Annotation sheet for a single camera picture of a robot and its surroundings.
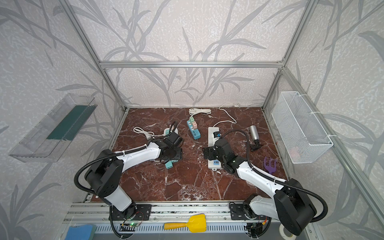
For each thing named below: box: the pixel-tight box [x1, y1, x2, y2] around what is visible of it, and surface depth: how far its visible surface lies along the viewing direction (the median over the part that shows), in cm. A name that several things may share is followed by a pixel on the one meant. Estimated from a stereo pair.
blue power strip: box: [186, 120, 201, 140], surface depth 104 cm
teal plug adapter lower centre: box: [165, 161, 173, 169], surface depth 90 cm
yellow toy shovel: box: [163, 213, 207, 233], surface depth 72 cm
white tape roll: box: [279, 223, 297, 240], surface depth 68 cm
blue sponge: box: [65, 224, 97, 240], surface depth 69 cm
